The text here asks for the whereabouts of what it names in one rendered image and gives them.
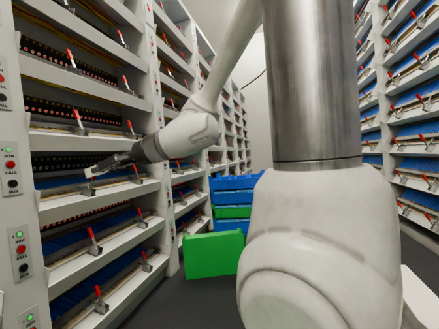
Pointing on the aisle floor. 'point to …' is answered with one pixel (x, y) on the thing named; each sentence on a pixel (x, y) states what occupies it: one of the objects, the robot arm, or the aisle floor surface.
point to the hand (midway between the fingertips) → (96, 170)
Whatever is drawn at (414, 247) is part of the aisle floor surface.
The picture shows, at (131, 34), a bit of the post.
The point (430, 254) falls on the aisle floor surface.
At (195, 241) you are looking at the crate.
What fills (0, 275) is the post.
